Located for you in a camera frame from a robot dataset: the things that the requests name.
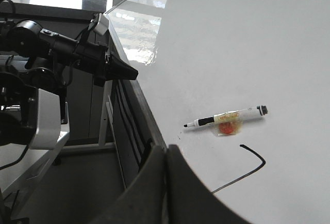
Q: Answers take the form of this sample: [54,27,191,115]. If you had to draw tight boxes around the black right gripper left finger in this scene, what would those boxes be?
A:
[90,146,166,223]

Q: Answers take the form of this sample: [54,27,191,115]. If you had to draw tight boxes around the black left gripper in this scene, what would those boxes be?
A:
[74,42,139,86]

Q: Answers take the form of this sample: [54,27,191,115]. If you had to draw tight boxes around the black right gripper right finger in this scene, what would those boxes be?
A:
[166,145,248,223]

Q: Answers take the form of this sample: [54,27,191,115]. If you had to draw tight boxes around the black white whiteboard marker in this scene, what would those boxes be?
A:
[184,105,269,136]

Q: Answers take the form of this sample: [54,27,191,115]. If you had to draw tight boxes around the silver grey robot base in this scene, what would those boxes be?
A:
[0,71,70,150]

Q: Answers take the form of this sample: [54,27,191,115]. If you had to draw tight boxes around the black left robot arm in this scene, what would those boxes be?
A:
[1,13,138,86]

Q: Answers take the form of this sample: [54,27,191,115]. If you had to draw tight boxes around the white whiteboard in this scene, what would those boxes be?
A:
[108,0,329,223]

